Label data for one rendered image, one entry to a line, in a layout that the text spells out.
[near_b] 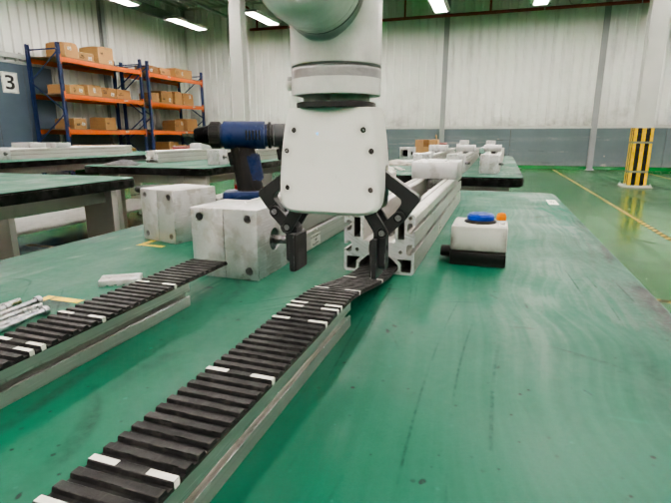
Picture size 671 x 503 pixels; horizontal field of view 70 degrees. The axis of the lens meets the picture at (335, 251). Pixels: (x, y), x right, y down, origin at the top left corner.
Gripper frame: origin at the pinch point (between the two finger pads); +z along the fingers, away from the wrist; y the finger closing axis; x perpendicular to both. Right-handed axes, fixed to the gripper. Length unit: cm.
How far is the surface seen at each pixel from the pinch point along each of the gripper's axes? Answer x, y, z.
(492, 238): 26.6, 14.9, 2.0
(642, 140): 1009, 262, -3
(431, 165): 76, -1, -5
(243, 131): 49, -37, -13
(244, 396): -21.8, 1.3, 3.1
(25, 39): 871, -1054, -230
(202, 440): -26.7, 1.6, 2.9
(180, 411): -24.7, -1.2, 2.9
